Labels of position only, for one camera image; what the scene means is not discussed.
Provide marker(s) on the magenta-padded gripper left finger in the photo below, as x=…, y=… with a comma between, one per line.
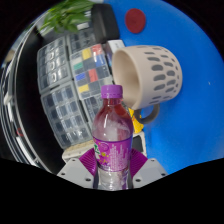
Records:
x=75, y=173

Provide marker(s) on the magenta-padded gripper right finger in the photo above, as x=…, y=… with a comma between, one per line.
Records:
x=150, y=173

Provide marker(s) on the clear bottle with purple cap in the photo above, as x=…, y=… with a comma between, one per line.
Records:
x=112, y=146

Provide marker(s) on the yellow multimeter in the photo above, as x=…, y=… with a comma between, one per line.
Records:
x=136, y=121

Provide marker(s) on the grey small-parts drawer cabinet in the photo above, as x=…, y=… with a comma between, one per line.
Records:
x=79, y=39
x=65, y=116
x=91, y=105
x=53, y=65

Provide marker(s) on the dark overhead shelf unit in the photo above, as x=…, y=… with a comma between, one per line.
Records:
x=20, y=110

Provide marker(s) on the beige mug with grey dashes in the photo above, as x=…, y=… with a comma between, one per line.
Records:
x=156, y=76

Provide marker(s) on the drawer cabinet with coloured contents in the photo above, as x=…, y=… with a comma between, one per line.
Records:
x=90, y=70

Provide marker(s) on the small white flat box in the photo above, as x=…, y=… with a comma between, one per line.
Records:
x=115, y=46

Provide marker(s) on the black box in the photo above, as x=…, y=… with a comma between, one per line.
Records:
x=106, y=23

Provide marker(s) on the flat round red coaster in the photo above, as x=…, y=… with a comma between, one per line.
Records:
x=135, y=20

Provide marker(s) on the green potted plant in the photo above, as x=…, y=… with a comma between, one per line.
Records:
x=66, y=15

